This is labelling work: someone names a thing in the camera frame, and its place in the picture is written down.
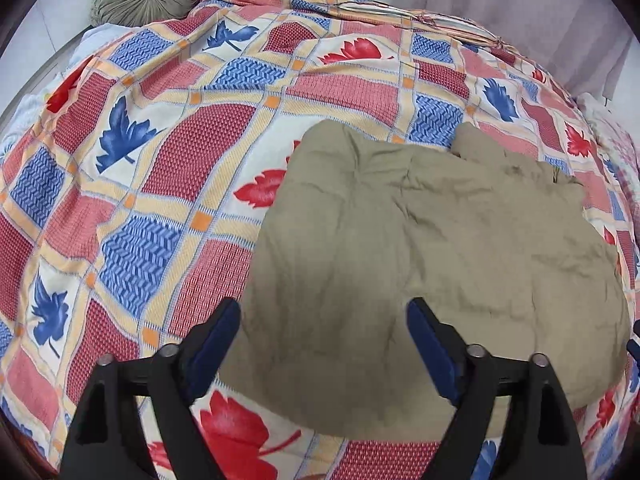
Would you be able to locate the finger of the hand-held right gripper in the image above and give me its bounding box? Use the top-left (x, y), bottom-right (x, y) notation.
top-left (625, 317), bottom-right (640, 396)

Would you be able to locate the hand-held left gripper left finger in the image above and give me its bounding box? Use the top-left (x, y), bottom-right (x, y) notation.
top-left (59, 297), bottom-right (243, 480)

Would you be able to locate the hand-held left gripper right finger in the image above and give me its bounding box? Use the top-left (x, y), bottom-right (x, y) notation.
top-left (406, 297), bottom-right (588, 480)

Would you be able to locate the beige puffer jacket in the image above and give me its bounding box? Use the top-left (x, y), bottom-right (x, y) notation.
top-left (218, 119), bottom-right (632, 443)

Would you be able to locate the leaf-patterned checked bed quilt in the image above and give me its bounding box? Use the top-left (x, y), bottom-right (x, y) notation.
top-left (0, 0), bottom-right (640, 480)

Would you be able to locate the pale floral folded quilt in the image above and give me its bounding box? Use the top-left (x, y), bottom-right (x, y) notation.
top-left (575, 92), bottom-right (640, 213)

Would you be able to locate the grey curtain panel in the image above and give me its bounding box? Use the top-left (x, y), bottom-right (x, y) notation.
top-left (397, 0), bottom-right (640, 108)

